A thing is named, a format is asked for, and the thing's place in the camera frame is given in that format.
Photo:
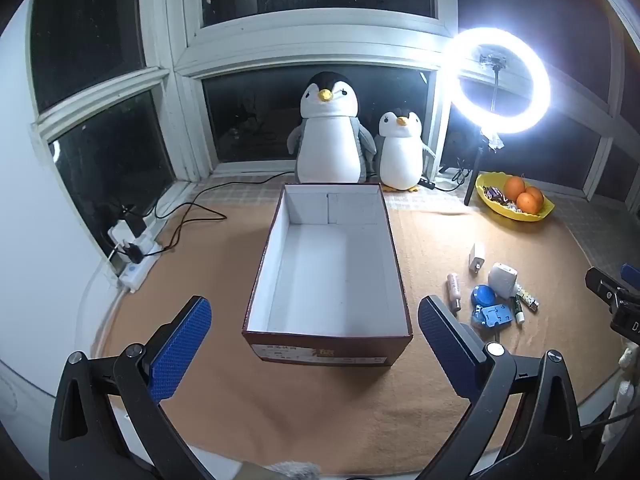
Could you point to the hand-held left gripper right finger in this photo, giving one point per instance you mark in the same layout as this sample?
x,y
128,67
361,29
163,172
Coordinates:
x,y
440,330

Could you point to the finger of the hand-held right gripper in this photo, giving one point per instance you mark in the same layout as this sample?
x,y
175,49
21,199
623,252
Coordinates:
x,y
632,274
605,285

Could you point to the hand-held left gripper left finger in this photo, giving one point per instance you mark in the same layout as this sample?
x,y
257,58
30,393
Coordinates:
x,y
182,345

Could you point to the beige cosmetic tube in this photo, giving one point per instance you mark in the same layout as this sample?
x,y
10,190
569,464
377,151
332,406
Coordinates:
x,y
453,292

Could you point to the blue round lid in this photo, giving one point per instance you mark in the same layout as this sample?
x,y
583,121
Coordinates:
x,y
482,295

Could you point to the patterned lighter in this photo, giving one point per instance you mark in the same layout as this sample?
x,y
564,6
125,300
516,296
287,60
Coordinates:
x,y
527,298

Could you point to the white round device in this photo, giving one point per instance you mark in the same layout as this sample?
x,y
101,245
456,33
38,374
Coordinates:
x,y
501,280

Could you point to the white charger adapter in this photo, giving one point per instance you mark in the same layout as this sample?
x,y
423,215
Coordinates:
x,y
476,257

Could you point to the dark red cardboard box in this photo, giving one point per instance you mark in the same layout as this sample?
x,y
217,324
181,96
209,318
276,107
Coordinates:
x,y
325,270

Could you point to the blue plastic gadget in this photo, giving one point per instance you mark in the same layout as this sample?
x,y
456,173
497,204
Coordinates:
x,y
492,316

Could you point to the white power strip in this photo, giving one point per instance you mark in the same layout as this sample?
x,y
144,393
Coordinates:
x,y
134,275

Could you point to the black plug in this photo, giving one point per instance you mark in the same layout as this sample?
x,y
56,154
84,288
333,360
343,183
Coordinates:
x,y
134,252

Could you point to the yellow fruit bowl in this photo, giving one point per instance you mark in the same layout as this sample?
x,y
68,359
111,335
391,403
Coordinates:
x,y
520,216

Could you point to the orange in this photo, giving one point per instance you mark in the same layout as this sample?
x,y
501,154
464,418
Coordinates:
x,y
535,193
529,204
514,187

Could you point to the white plugged charger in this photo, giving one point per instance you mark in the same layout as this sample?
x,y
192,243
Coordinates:
x,y
121,234

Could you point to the plaid cloth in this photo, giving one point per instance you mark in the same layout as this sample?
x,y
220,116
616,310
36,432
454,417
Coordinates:
x,y
430,200

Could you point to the wrapped candies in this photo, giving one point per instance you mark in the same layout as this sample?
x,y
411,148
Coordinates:
x,y
490,193

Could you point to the small penguin plush toy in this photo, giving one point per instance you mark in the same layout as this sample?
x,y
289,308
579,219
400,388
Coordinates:
x,y
400,160

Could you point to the large penguin plush toy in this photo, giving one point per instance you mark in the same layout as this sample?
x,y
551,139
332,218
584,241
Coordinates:
x,y
330,145

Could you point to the white window frame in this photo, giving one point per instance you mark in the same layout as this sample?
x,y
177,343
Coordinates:
x,y
320,42

